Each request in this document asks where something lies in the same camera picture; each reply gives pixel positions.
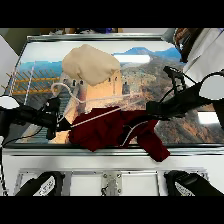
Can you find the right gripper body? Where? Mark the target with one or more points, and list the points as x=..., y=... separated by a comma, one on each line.
x=165, y=108

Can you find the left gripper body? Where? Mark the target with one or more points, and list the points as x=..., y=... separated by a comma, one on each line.
x=53, y=123

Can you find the dark red long-sleeved shirt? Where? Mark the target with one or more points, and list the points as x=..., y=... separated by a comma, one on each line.
x=100, y=130

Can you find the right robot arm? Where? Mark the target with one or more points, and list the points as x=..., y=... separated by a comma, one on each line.
x=210, y=100

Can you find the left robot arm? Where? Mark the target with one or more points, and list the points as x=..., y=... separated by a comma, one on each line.
x=20, y=116

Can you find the heap of clothes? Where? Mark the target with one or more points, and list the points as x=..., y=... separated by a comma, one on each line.
x=203, y=56

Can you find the beige garment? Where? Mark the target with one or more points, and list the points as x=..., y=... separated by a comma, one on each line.
x=90, y=65

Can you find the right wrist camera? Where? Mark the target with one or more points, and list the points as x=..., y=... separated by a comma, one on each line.
x=175, y=75

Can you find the silver frame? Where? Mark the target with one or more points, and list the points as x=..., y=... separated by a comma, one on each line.
x=113, y=156

